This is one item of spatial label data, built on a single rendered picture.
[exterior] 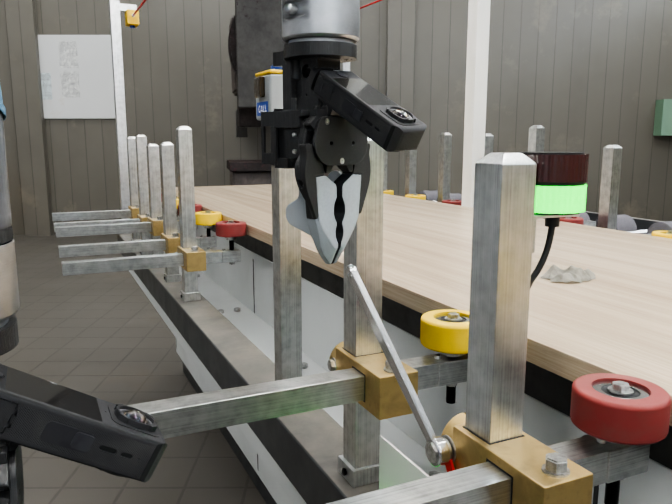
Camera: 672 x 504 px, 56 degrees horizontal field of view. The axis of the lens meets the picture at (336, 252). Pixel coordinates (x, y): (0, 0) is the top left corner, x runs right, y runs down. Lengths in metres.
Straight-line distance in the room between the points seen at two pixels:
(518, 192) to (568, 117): 7.47
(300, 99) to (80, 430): 0.39
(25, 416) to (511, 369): 0.37
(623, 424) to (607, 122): 7.62
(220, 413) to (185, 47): 7.19
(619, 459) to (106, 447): 0.42
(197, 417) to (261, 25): 5.79
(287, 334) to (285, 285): 0.08
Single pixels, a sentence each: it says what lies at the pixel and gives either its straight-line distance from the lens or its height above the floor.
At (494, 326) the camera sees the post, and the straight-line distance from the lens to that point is 0.54.
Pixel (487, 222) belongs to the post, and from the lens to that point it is 0.53.
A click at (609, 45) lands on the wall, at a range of 8.21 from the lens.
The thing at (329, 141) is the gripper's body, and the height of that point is 1.12.
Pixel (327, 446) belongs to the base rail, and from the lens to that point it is 0.93.
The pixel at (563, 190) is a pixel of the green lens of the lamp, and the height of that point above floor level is 1.08.
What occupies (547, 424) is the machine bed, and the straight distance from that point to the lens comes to 0.85.
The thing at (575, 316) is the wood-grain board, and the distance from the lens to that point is 0.87.
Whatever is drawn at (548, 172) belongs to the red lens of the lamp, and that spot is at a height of 1.10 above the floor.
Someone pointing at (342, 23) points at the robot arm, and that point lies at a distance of 0.62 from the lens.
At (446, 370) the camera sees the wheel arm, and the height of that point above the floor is 0.85.
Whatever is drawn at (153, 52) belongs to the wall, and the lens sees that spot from 7.85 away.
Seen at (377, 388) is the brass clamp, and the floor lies 0.85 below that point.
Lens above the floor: 1.12
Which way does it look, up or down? 10 degrees down
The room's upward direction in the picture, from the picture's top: straight up
